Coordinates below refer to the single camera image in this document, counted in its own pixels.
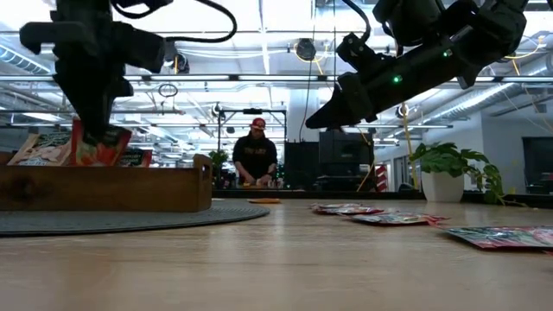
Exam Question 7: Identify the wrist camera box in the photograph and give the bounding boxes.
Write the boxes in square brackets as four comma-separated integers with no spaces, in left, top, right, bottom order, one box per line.
[335,32,384,74]
[124,23,166,74]

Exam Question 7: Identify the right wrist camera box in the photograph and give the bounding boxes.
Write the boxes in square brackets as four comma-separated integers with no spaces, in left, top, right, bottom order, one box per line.
[335,32,384,74]

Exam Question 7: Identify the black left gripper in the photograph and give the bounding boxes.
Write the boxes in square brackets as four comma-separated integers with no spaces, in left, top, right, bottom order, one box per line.
[19,0,134,144]

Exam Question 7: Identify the black perforated computer case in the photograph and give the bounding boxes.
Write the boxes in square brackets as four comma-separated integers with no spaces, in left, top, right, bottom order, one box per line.
[318,130,376,191]

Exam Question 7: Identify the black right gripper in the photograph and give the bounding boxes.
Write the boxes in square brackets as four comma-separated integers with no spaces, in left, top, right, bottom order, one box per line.
[305,37,466,130]

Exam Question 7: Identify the red white striped pole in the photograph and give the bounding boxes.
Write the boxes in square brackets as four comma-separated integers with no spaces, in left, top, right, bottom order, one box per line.
[374,163,389,193]

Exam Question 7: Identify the grey round woven placemat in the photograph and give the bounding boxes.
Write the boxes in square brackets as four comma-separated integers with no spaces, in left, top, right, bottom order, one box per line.
[0,202,271,238]

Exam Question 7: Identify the person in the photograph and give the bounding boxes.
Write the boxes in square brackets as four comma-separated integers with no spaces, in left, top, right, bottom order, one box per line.
[232,117,279,187]

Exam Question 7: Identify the green plant in white pot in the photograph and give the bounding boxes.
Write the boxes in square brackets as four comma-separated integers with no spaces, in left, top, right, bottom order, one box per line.
[408,141,528,208]

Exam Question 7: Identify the black aluminium table frame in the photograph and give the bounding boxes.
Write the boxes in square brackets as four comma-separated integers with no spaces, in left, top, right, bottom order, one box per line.
[211,188,553,210]

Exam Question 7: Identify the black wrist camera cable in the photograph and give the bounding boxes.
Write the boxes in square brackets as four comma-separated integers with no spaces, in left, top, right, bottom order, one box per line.
[111,0,238,44]
[340,0,373,42]

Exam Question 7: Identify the black hanging cable ring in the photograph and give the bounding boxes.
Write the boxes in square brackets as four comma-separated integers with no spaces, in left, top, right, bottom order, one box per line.
[157,81,179,98]

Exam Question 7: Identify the black monitor screen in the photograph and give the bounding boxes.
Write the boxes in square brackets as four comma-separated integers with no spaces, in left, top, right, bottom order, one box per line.
[521,136,553,195]

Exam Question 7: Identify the yellow extension cable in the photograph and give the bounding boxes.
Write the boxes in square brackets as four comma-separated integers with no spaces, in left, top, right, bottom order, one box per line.
[399,101,420,191]

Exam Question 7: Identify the black left wrist camera cable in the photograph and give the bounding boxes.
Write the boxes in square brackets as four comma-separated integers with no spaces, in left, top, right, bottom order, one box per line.
[111,0,238,44]

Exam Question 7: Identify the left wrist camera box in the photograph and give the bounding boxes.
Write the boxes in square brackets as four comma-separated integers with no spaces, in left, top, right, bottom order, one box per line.
[124,23,166,74]

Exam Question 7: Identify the small green plant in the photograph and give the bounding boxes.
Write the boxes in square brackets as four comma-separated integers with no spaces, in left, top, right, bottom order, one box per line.
[207,149,230,174]

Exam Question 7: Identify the black cabinet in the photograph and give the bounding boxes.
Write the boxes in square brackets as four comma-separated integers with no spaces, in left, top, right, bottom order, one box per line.
[283,140,321,190]

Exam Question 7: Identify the wooden three-compartment tray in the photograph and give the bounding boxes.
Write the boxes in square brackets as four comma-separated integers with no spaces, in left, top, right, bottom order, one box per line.
[0,150,213,213]

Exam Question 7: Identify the beige tea packet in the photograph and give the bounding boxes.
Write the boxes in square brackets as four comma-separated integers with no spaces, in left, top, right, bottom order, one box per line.
[7,131,73,167]

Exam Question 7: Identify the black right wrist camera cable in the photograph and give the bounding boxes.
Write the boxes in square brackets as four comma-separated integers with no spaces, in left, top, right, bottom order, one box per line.
[340,0,373,42]

